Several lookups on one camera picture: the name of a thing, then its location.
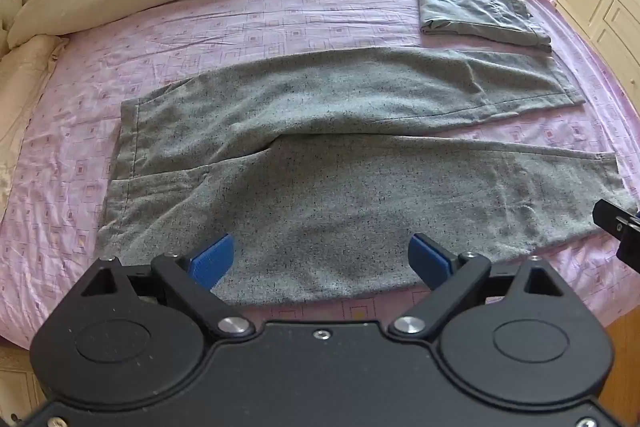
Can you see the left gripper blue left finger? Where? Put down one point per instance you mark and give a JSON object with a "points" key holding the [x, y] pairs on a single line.
{"points": [[188, 281]]}

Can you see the speckled grey pants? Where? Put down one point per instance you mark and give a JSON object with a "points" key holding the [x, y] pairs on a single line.
{"points": [[321, 166]]}

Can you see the cream pillow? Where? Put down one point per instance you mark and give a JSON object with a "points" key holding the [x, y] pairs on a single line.
{"points": [[25, 73]]}

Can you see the folded grey garment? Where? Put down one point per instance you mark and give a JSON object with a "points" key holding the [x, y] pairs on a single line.
{"points": [[502, 21]]}

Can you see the pink patterned bed sheet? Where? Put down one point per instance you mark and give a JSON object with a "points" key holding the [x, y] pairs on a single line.
{"points": [[48, 230]]}

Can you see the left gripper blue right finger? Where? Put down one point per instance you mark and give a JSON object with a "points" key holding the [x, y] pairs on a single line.
{"points": [[454, 281]]}

